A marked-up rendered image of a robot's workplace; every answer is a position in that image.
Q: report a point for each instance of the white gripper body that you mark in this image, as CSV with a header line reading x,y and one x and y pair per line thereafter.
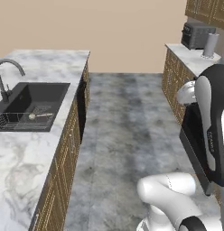
x,y
186,91

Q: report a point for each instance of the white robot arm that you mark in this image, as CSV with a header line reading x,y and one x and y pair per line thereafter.
x,y
165,189

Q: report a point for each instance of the black sink basin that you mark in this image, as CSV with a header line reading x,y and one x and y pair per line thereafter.
x,y
32,96

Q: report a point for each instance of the brown cupboard run, marble top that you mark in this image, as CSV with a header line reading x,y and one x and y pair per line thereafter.
x,y
174,81

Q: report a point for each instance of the grey cylinder on round foot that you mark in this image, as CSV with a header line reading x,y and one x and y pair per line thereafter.
x,y
210,45

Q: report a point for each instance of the black toaster oven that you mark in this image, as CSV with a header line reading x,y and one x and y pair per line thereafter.
x,y
195,34

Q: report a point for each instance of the black dishwasher front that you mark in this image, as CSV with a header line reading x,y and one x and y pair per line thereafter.
x,y
81,108

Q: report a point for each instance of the brown island cupboard run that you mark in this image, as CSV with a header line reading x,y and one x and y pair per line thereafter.
x,y
61,168

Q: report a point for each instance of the dark grey curved tap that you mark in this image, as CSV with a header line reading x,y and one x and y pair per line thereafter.
x,y
1,81

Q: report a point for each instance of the brown wall cupboards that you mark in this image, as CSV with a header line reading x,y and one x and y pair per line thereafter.
x,y
207,10

